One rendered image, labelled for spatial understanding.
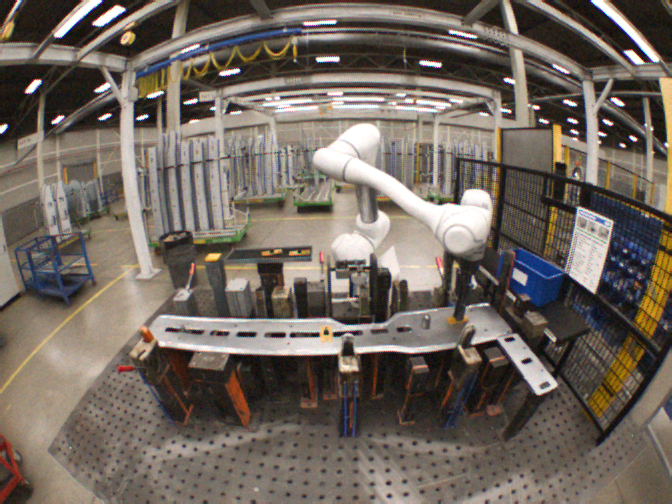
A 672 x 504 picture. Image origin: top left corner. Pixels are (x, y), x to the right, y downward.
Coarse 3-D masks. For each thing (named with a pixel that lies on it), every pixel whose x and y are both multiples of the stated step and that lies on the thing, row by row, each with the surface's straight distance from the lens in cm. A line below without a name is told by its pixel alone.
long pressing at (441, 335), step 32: (160, 320) 118; (192, 320) 111; (224, 320) 106; (256, 320) 102; (288, 320) 99; (320, 320) 98; (416, 320) 100; (480, 320) 106; (256, 352) 89; (288, 352) 87; (320, 352) 85; (416, 352) 87
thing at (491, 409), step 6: (510, 366) 98; (504, 372) 102; (510, 372) 102; (504, 378) 103; (510, 378) 105; (504, 384) 106; (498, 390) 107; (504, 390) 110; (492, 396) 111; (498, 396) 111; (492, 402) 113; (498, 402) 116; (486, 408) 115; (492, 408) 116; (498, 408) 117; (492, 414) 114
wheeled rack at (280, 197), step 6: (246, 156) 882; (258, 180) 904; (282, 186) 795; (276, 192) 868; (282, 192) 797; (246, 198) 834; (252, 198) 829; (258, 198) 824; (264, 198) 816; (270, 198) 808; (276, 198) 801; (282, 198) 798; (282, 204) 817
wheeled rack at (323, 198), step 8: (296, 192) 695; (304, 192) 870; (312, 192) 852; (320, 192) 826; (328, 192) 842; (296, 200) 737; (304, 200) 696; (312, 200) 719; (320, 200) 714; (328, 200) 709; (328, 208) 697
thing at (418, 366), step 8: (416, 360) 85; (416, 368) 82; (424, 368) 83; (408, 376) 88; (416, 376) 82; (424, 376) 83; (408, 384) 89; (416, 384) 85; (424, 384) 86; (408, 392) 90; (416, 392) 88; (408, 400) 93; (416, 400) 94; (400, 408) 103; (408, 408) 96; (400, 416) 104; (408, 416) 100; (408, 424) 102; (416, 424) 104
